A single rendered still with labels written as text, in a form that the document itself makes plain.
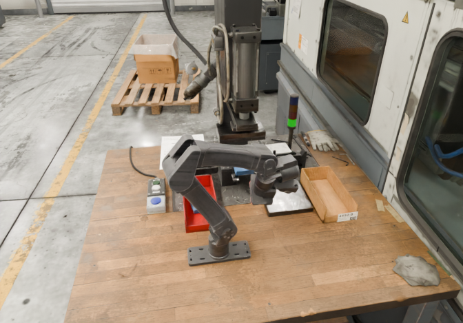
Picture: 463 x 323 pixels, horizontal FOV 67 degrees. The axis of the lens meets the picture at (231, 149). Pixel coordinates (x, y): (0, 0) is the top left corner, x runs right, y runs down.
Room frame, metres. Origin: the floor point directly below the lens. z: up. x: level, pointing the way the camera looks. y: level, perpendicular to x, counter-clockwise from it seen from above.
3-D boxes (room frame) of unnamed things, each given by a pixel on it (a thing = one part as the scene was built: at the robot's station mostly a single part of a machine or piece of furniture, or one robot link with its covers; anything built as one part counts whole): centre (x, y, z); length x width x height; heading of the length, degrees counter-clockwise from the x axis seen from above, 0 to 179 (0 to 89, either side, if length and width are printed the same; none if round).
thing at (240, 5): (1.34, -0.03, 1.44); 0.17 x 0.13 x 0.42; 10
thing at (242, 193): (1.29, -0.06, 0.88); 0.65 x 0.50 x 0.03; 100
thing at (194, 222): (1.01, 0.12, 0.93); 0.25 x 0.12 x 0.06; 10
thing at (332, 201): (1.06, -0.37, 0.93); 0.25 x 0.13 x 0.08; 10
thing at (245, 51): (1.21, -0.04, 1.37); 0.11 x 0.09 x 0.30; 100
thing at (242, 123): (1.28, -0.02, 1.22); 0.26 x 0.18 x 0.30; 10
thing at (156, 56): (4.61, 0.97, 0.40); 0.67 x 0.60 x 0.50; 2
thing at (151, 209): (1.02, 0.28, 0.90); 0.07 x 0.07 x 0.06; 10
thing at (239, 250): (0.79, 0.04, 0.94); 0.20 x 0.07 x 0.08; 100
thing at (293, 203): (1.05, -0.21, 0.91); 0.17 x 0.16 x 0.02; 100
